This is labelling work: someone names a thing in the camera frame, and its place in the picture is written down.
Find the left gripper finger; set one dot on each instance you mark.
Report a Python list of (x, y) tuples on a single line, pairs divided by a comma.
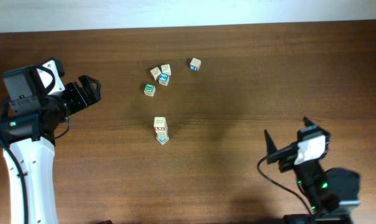
[(95, 89), (86, 84)]

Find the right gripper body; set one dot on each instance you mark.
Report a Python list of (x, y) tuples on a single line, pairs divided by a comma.
[(287, 154)]

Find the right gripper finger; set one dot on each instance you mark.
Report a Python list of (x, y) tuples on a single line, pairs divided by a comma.
[(270, 146), (308, 123)]

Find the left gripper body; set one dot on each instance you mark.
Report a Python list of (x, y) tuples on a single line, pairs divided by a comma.
[(73, 99)]

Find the red-sided block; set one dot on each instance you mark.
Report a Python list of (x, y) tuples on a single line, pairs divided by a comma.
[(160, 124)]

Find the plain wooden block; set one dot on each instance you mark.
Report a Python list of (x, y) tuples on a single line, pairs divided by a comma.
[(162, 134), (162, 140)]

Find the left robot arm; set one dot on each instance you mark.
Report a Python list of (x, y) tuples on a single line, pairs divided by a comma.
[(38, 102)]

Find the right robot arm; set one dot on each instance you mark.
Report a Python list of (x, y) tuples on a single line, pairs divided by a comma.
[(329, 196)]

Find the green B wooden block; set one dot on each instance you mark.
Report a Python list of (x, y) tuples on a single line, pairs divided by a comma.
[(149, 90)]

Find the plain block top left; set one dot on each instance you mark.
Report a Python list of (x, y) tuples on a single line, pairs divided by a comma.
[(155, 73)]

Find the blue 2 wooden block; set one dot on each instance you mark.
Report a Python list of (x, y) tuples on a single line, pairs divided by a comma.
[(164, 79)]

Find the blue-sided block far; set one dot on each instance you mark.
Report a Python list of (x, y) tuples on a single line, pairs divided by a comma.
[(195, 64)]

